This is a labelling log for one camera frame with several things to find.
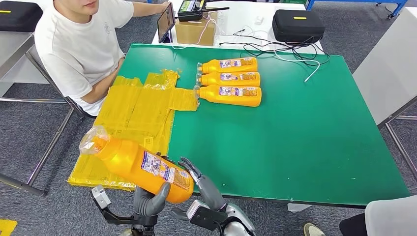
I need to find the black tablet on stand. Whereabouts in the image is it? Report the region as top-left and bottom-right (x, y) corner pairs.
(157, 2), (177, 44)

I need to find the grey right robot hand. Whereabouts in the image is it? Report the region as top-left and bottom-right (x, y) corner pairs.
(177, 157), (228, 212)

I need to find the white table leg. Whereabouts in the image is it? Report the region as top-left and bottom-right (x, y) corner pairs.
(287, 203), (315, 213)

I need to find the person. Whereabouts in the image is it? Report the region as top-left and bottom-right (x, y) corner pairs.
(303, 195), (417, 236)
(34, 0), (172, 117)

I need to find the white cable over cardboard box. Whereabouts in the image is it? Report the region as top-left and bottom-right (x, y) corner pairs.
(172, 13), (225, 50)

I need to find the grey metal table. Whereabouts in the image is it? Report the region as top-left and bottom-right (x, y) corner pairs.
(0, 31), (87, 198)

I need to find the white table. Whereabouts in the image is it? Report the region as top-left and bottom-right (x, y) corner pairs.
(151, 0), (325, 56)

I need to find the black cable tangle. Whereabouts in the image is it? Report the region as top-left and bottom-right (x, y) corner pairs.
(219, 28), (331, 67)

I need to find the black remote controller with antenna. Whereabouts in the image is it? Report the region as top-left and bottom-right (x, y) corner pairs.
(177, 0), (230, 23)

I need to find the brown cardboard box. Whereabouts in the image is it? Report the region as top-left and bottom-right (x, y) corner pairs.
(175, 11), (218, 47)

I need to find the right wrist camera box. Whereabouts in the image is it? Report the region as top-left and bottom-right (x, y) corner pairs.
(186, 199), (229, 233)

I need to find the black case with yellow label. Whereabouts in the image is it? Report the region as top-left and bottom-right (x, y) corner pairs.
(0, 0), (44, 32)
(272, 9), (326, 45)

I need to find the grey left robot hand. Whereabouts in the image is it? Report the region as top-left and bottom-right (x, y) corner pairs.
(133, 182), (172, 218)

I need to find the blue metal rack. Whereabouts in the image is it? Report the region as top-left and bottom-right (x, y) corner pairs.
(305, 0), (409, 19)

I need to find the white cable with plug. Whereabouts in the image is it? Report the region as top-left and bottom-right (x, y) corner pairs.
(273, 49), (322, 83)

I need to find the yellow floor sticker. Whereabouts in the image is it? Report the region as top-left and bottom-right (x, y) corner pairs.
(0, 219), (18, 236)

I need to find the yellow taped plastic sheet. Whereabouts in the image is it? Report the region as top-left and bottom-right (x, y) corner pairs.
(67, 69), (199, 191)

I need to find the orange Tide detergent bottle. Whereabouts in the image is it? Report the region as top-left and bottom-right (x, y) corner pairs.
(194, 85), (262, 108)
(79, 125), (194, 204)
(196, 57), (258, 74)
(195, 71), (261, 88)

